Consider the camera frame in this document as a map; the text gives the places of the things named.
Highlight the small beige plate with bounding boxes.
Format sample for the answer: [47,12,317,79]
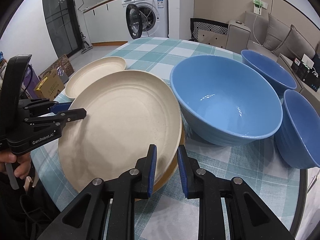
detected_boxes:
[65,56,127,99]

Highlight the large beige plate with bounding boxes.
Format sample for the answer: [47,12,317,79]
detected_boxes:
[58,70,183,191]

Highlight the dark blue bowl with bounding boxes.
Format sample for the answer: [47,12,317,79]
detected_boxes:
[274,89,319,170]
[241,50,297,99]

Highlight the large light blue bowl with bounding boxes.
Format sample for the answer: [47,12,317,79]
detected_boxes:
[170,55,283,146]

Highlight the white kitchen counter cabinets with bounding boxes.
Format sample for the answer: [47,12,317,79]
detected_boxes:
[84,0,132,43]

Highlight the person's left hand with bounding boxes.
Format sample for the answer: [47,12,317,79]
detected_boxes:
[0,152,33,180]

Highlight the yellow cardboard box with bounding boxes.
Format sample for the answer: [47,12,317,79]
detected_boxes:
[34,69,65,101]

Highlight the dark glass door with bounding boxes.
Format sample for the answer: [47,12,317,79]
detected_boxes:
[42,0,80,58]

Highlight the white washing machine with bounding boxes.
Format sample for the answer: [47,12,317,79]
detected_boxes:
[121,0,169,40]

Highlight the grey bedside cabinet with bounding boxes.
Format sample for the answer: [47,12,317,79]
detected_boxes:
[277,54,320,114]

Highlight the black box of items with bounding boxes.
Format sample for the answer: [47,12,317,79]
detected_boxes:
[291,54,319,92]

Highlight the grey sofa cushion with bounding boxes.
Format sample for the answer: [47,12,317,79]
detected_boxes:
[263,14,290,50]
[272,25,316,60]

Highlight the grey sofa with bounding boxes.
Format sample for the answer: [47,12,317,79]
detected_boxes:
[226,10,320,61]

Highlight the wall socket with charger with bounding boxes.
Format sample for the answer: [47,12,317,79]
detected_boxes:
[253,0,268,16]

